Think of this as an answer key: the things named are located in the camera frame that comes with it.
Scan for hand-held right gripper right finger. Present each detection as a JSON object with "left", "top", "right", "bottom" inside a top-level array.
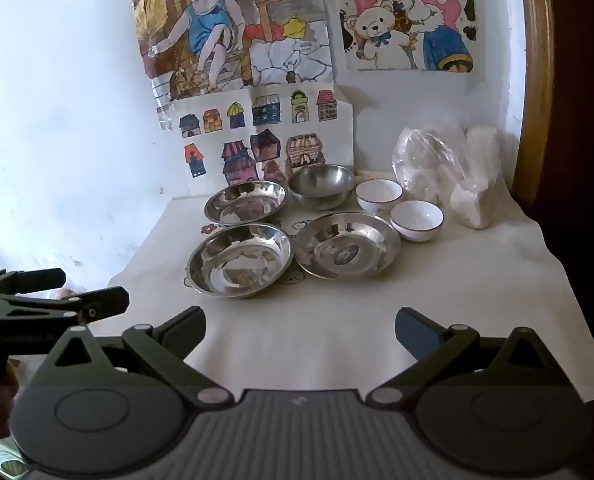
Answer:
[{"left": 364, "top": 307, "right": 572, "bottom": 408}]

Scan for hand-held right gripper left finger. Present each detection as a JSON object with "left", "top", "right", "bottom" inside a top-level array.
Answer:
[{"left": 37, "top": 306, "right": 235, "bottom": 408}]

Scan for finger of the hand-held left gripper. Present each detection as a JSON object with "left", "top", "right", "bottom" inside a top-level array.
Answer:
[
  {"left": 0, "top": 286, "right": 130, "bottom": 328},
  {"left": 0, "top": 268, "right": 67, "bottom": 297}
]

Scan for deep stainless steel plate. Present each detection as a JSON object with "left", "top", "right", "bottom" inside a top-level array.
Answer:
[
  {"left": 204, "top": 180, "right": 288, "bottom": 227},
  {"left": 187, "top": 223, "right": 293, "bottom": 299}
]

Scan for wide-rimmed stainless steel plate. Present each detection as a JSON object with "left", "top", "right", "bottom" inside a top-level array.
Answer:
[{"left": 294, "top": 212, "right": 402, "bottom": 280}]

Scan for white red-rimmed ceramic bowl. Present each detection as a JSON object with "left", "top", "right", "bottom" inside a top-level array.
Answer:
[
  {"left": 390, "top": 200, "right": 445, "bottom": 242},
  {"left": 355, "top": 178, "right": 404, "bottom": 213}
]

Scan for stainless steel bowl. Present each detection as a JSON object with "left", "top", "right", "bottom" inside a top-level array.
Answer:
[{"left": 289, "top": 164, "right": 356, "bottom": 211}]

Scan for white printed tablecloth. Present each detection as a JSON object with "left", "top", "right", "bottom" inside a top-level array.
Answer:
[{"left": 109, "top": 165, "right": 594, "bottom": 406}]

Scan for clear plastic bag white contents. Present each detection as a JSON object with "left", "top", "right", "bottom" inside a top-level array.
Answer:
[{"left": 392, "top": 124, "right": 504, "bottom": 231}]

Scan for coloured houses drawing poster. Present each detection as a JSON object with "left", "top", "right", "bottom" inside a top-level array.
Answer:
[{"left": 154, "top": 85, "right": 356, "bottom": 198}]

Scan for coloured child drawing poster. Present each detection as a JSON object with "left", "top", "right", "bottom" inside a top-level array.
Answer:
[{"left": 131, "top": 0, "right": 336, "bottom": 102}]

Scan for coloured teddy bear drawing poster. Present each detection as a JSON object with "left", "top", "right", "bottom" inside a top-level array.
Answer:
[{"left": 334, "top": 0, "right": 479, "bottom": 75}]

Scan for wooden door frame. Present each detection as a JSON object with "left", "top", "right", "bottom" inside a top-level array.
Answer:
[{"left": 511, "top": 0, "right": 560, "bottom": 206}]

